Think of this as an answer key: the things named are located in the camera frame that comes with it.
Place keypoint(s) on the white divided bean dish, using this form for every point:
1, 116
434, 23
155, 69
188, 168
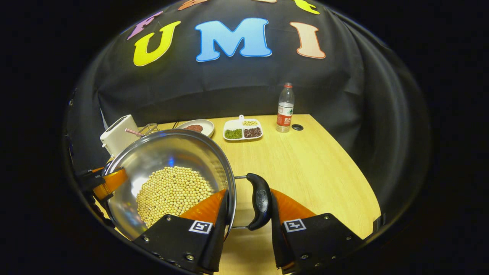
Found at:
243, 130

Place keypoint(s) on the pink striped straw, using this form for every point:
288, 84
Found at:
133, 132

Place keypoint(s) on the stainless steel pot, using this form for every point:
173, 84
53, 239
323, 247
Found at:
168, 151

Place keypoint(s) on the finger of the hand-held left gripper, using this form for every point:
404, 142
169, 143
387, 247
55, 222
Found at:
110, 182

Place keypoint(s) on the clear plastic water bottle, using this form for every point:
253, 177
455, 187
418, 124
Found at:
284, 114

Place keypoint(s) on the black backdrop cloth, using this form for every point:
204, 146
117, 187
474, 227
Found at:
229, 88

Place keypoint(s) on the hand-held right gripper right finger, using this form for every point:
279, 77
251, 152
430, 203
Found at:
277, 229

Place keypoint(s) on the pile of soybeans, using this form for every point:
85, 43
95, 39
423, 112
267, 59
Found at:
172, 194

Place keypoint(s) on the black table grommet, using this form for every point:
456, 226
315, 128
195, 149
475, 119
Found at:
297, 127

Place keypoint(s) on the white round plate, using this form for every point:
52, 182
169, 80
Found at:
208, 128

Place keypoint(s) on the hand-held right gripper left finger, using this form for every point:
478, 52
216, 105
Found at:
217, 236

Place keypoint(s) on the brown meat slices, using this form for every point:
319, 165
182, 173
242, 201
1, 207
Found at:
194, 128

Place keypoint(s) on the white toaster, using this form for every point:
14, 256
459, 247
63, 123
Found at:
116, 137

